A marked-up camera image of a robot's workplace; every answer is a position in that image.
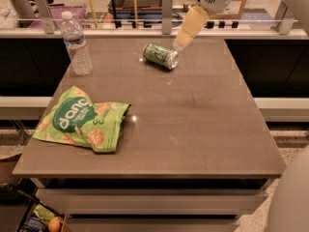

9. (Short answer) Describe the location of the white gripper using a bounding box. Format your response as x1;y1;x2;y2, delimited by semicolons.
173;0;232;51

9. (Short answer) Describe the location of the green soda can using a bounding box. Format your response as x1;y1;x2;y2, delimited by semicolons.
143;43;179;70

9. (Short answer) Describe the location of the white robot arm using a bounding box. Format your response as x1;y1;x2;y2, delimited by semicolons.
173;0;309;232

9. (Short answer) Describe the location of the cardboard box with label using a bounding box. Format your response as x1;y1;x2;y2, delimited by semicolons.
211;0;247;19

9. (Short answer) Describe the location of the purple plastic crate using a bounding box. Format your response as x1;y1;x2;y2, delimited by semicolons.
28;4;89;30

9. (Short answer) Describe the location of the clear plastic water bottle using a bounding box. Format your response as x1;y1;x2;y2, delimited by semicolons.
60;11;93;76

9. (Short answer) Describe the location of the green chips bag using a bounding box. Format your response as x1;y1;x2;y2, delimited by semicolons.
33;86;130;154

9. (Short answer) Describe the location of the glass railing with metal posts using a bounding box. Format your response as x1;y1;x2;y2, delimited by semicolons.
0;0;309;37

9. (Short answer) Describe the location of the grey table drawer unit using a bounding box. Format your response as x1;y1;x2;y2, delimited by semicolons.
32;178;274;232

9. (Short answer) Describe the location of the orange fruit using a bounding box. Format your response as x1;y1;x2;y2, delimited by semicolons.
48;217;62;232

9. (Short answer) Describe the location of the box of snacks on floor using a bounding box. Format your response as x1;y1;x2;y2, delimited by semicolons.
17;205;64;232

